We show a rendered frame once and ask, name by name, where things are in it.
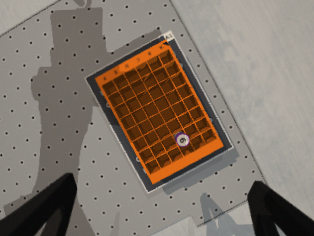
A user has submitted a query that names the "purple-capped vial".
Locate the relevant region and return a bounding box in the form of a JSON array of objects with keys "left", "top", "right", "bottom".
[{"left": 173, "top": 131, "right": 190, "bottom": 147}]

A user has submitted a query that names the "orange tube rack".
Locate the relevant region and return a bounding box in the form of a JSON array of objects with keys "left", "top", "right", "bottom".
[{"left": 95, "top": 40, "right": 223, "bottom": 184}]

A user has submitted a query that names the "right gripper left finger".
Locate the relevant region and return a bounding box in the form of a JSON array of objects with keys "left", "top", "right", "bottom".
[{"left": 0, "top": 173, "right": 77, "bottom": 236}]

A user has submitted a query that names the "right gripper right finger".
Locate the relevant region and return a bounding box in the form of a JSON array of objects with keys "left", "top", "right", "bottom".
[{"left": 247, "top": 181, "right": 314, "bottom": 236}]

